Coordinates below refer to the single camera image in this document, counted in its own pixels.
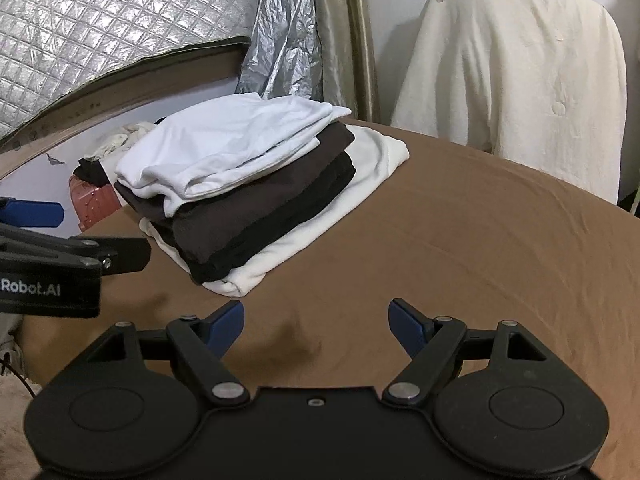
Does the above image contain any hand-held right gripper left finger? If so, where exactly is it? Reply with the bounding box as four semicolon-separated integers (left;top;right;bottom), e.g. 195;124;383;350
87;300;250;407

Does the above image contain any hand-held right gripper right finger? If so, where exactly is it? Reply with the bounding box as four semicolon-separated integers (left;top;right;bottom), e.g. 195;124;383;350
382;298;548;405

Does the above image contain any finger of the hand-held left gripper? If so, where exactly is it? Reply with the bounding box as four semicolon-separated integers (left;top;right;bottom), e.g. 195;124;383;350
0;224;152;276
0;199;65;229

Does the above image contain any white shirt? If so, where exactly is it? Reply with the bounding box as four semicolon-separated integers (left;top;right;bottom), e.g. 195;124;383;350
115;94;353;218

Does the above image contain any pink suitcase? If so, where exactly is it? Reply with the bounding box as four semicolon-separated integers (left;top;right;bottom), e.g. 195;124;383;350
70;175;121;233

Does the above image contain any black crumpled garment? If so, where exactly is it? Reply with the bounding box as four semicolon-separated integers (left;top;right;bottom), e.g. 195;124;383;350
74;156;118;186

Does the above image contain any black folded garment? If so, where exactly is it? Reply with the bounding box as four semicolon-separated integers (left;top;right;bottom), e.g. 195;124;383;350
190;152;358;285

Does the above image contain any cream crumpled garment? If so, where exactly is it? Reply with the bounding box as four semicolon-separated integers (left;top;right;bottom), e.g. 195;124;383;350
82;120;166;161

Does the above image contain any dark brown folded garment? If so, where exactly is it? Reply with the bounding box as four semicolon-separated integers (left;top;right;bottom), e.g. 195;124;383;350
114;122;357;266

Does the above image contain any cream folded garment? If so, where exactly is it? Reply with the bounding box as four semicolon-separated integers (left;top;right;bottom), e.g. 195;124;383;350
139;126;411;297

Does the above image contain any silver quilted insulation panel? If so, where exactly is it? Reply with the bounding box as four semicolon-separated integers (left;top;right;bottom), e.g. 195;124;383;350
0;0;271;143

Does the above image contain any cream cloth draped chair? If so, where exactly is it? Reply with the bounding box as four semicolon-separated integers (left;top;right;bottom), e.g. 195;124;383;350
390;0;628;206

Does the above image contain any silver foil curtain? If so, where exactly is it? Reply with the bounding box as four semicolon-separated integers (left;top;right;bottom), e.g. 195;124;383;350
235;0;326;103

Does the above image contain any beige curtain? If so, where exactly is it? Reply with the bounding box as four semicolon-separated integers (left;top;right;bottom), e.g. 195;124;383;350
310;0;378;123

